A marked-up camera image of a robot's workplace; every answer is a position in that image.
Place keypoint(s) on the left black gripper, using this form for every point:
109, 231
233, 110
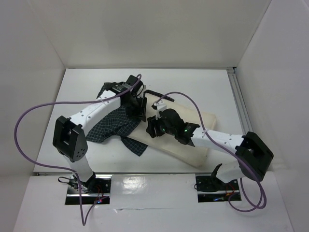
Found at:
138, 111

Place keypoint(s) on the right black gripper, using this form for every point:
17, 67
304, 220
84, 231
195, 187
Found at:
152, 128

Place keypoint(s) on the dark checked pillowcase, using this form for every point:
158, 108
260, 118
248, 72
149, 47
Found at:
117, 123

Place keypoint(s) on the cream pillow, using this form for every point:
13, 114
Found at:
186, 152

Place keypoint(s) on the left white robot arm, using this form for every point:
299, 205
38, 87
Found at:
70, 132

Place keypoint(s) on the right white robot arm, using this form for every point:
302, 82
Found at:
226, 143

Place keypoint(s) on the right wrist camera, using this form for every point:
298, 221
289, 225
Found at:
159, 106

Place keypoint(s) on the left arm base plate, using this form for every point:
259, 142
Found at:
98, 193

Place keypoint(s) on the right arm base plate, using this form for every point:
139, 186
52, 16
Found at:
210, 192

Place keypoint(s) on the aluminium rail frame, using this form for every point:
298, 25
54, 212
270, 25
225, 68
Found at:
243, 111

